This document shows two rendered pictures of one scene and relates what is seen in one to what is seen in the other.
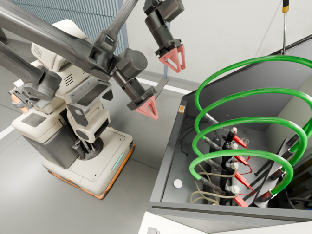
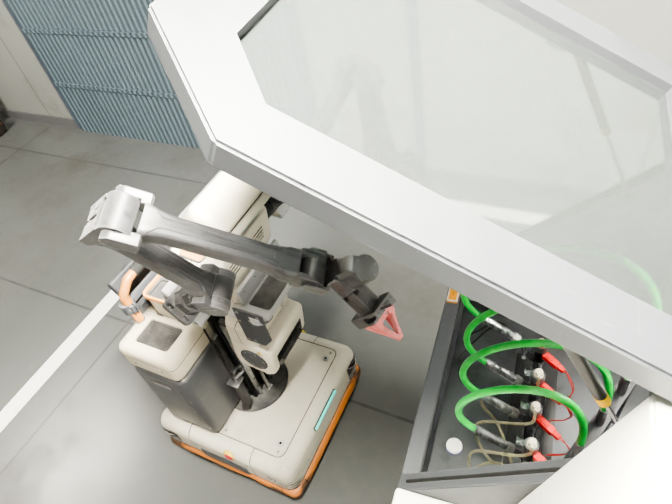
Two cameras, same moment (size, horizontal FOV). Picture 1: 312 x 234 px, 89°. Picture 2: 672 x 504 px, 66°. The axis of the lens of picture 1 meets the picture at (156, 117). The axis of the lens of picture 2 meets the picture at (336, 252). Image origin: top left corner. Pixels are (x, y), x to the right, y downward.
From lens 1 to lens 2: 61 cm
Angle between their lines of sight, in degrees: 8
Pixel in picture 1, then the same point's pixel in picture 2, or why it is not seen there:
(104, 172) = (299, 436)
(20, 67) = (192, 278)
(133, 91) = (361, 304)
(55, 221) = not seen: outside the picture
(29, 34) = (231, 259)
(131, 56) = (355, 266)
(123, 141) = (333, 361)
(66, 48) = (272, 267)
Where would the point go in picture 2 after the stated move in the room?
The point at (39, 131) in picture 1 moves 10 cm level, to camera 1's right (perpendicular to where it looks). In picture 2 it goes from (175, 359) to (204, 357)
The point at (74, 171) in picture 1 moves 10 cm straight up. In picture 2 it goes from (233, 437) to (225, 425)
